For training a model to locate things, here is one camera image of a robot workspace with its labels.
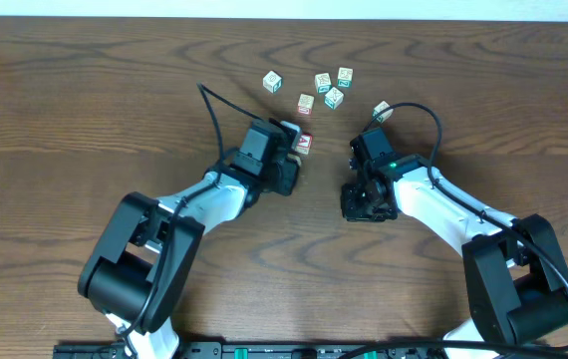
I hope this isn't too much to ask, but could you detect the wooden block red bottom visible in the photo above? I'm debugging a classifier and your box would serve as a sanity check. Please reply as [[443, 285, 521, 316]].
[[297, 94, 315, 116]]

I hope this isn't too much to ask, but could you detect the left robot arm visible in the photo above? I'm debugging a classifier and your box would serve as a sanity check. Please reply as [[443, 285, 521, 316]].
[[78, 149, 301, 358]]

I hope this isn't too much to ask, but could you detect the wooden block green X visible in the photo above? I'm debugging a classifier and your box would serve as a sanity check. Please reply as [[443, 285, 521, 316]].
[[324, 87, 344, 110]]

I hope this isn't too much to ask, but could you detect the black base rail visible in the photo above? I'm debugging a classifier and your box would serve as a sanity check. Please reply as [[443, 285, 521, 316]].
[[52, 342, 529, 359]]

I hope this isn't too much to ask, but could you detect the right black cable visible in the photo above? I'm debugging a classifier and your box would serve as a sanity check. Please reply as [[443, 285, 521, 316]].
[[338, 102, 568, 359]]

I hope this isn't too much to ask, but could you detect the red letter A block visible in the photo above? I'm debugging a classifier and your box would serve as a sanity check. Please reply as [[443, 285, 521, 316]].
[[295, 134, 313, 155]]

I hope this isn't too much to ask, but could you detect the black cable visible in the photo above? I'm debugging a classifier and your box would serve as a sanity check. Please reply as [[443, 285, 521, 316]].
[[114, 82, 265, 340], [338, 102, 568, 359]]

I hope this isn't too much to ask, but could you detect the wooden block green number two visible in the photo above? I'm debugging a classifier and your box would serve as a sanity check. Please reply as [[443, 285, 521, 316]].
[[337, 67, 353, 88]]

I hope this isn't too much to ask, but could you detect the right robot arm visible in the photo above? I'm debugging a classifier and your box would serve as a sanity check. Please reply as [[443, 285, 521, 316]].
[[341, 151, 568, 358]]

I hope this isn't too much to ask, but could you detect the left black cable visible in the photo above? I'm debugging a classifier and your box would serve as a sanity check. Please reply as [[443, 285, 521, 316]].
[[114, 82, 265, 340]]

